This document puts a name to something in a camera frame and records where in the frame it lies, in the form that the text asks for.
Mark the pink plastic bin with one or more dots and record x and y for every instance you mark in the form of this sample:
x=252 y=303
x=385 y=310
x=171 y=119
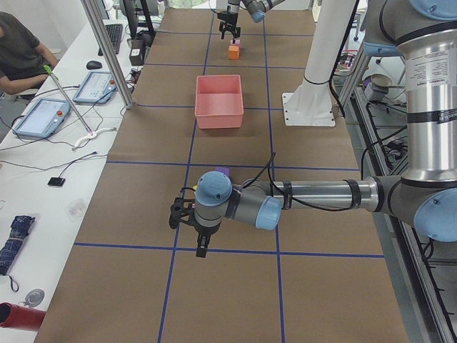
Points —
x=219 y=102

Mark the black keyboard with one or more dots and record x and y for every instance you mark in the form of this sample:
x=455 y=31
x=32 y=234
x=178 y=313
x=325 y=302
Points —
x=115 y=33

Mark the small black square device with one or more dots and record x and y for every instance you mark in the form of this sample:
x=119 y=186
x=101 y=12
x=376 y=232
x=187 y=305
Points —
x=56 y=182

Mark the red cylinder bottle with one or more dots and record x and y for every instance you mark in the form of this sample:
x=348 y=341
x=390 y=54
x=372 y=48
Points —
x=17 y=317

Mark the black box with label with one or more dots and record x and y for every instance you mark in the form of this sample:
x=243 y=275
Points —
x=137 y=52

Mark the grey reacher stick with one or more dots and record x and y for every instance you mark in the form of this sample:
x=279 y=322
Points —
x=90 y=133

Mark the purple foam block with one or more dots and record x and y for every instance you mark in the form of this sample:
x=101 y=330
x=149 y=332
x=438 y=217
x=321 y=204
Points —
x=223 y=170

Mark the aluminium frame post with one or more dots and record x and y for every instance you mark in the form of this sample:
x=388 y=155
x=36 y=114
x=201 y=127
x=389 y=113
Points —
x=94 y=16

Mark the seated person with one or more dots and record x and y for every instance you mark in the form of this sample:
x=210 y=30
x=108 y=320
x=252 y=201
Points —
x=23 y=57

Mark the orange foam block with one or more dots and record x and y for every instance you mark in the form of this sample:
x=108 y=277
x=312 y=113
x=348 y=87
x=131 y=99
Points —
x=234 y=52

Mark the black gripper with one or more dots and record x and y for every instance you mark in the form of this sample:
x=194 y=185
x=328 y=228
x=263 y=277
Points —
x=227 y=17
x=204 y=231

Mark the folded dark blue umbrella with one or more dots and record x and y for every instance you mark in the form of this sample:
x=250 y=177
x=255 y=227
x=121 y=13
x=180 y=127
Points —
x=19 y=231

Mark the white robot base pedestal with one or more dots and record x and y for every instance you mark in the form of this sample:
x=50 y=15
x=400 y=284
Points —
x=311 y=103

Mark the black computer mouse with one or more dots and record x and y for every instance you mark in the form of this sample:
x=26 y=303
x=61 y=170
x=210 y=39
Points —
x=93 y=65

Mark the blue teach pendant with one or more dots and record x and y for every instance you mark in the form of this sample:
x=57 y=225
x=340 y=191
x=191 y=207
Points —
x=97 y=88
x=43 y=119

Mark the near blue teach pendant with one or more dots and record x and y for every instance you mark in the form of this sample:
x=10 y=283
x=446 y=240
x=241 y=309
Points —
x=43 y=119

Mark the far blue teach pendant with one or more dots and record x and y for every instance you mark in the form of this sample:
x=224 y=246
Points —
x=97 y=88

